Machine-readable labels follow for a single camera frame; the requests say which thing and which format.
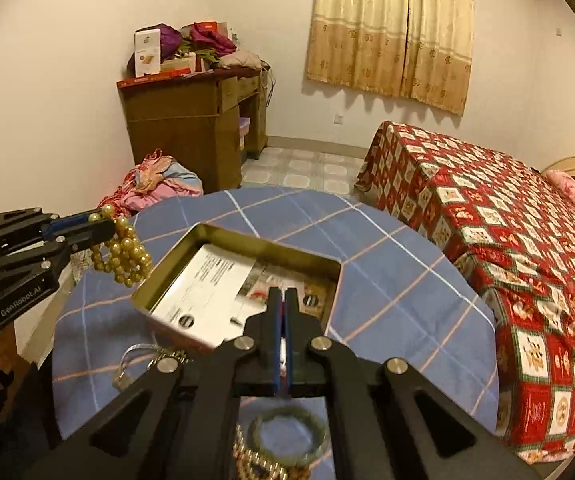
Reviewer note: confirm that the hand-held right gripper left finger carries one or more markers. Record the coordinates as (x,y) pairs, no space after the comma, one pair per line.
(275,320)

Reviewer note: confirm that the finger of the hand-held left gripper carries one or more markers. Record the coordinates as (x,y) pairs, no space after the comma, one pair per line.
(92,234)
(62,224)

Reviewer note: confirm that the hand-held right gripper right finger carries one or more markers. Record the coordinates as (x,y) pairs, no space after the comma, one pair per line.
(291,320)

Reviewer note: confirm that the metal tin box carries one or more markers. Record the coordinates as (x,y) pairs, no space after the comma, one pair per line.
(167,272)

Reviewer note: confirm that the green jade bangle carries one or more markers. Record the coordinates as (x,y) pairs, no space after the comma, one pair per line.
(287,413)

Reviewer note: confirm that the metal link watch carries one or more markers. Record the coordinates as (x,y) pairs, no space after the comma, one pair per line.
(247,455)

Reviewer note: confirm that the white printed leaflet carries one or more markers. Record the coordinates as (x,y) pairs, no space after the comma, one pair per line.
(207,285)

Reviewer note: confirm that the pile of colourful clothes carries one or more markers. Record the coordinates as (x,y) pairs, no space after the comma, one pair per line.
(157,185)

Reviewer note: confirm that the wooden dresser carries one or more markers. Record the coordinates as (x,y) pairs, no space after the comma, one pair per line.
(177,135)

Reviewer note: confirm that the long red flat box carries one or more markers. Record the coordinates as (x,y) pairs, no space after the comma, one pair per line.
(152,79)

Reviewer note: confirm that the white upright box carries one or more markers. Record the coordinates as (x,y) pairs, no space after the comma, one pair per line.
(147,52)

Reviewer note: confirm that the cream flat box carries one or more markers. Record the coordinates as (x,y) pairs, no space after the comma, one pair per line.
(177,64)

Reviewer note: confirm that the purple cloth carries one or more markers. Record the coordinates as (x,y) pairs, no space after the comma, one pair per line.
(170,40)

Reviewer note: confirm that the bed with red patchwork cover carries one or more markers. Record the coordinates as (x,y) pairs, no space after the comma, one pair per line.
(492,240)

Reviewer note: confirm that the maroon cloth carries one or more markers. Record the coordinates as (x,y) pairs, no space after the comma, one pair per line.
(210,40)

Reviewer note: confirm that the beige quilted cloth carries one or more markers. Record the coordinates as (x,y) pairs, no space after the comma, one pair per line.
(240,59)

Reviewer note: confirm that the orange red box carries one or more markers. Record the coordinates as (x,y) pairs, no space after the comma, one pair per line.
(207,26)

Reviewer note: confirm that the beige patterned curtain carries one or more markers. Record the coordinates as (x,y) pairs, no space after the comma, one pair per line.
(387,25)

